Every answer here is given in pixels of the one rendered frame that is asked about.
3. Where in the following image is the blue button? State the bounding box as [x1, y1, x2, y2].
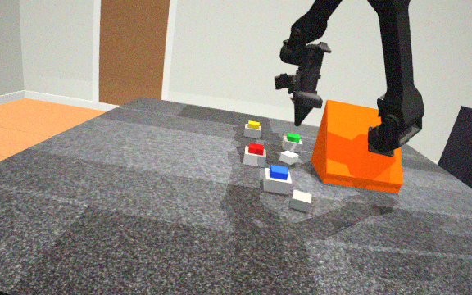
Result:
[263, 165, 291, 194]

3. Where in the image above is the red button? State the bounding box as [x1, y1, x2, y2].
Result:
[243, 143, 266, 167]

